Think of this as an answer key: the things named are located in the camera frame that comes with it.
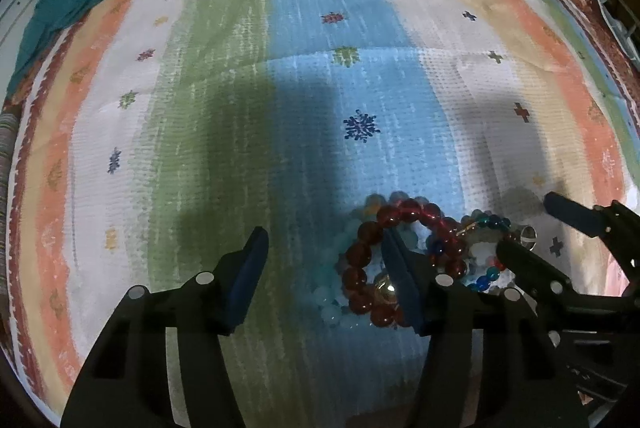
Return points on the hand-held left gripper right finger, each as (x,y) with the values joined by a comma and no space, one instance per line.
(400,275)

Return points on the striped pastel blanket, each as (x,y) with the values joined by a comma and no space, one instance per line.
(300,108)

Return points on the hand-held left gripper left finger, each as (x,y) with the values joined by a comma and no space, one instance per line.
(248,269)

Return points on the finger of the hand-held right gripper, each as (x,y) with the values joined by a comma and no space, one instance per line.
(575,214)
(525,265)

